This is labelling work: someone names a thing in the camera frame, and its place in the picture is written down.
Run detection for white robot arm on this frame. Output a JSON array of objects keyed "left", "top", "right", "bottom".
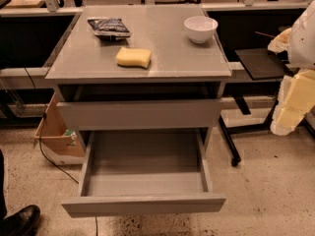
[{"left": 268, "top": 1, "right": 315, "bottom": 136}]

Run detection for grey top drawer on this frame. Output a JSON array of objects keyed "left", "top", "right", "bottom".
[{"left": 57, "top": 99, "right": 221, "bottom": 131}]

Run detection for black side table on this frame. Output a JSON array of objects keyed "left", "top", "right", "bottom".
[{"left": 219, "top": 47, "right": 291, "bottom": 167}]

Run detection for yellow sponge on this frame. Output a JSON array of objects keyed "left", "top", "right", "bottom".
[{"left": 116, "top": 47, "right": 152, "bottom": 69}]

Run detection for white bowl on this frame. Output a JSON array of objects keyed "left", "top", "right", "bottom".
[{"left": 184, "top": 16, "right": 219, "bottom": 43}]

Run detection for wooden box on floor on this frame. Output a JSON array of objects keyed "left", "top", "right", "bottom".
[{"left": 34, "top": 95, "right": 85, "bottom": 165}]

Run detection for black shoe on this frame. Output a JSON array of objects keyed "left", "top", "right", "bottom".
[{"left": 0, "top": 205, "right": 40, "bottom": 236}]

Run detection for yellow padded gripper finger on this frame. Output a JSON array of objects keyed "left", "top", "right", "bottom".
[{"left": 284, "top": 70, "right": 315, "bottom": 130}]

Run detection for grey drawer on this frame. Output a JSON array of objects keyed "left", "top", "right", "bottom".
[
  {"left": 57, "top": 99, "right": 221, "bottom": 131},
  {"left": 62, "top": 129, "right": 225, "bottom": 217}
]

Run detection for dark blue snack bag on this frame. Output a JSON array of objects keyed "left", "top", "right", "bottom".
[{"left": 88, "top": 18, "right": 132, "bottom": 38}]

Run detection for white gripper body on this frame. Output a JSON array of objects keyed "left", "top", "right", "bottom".
[{"left": 270, "top": 76, "right": 293, "bottom": 136}]

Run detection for black cable on floor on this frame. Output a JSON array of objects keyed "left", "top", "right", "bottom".
[{"left": 23, "top": 67, "right": 99, "bottom": 236}]

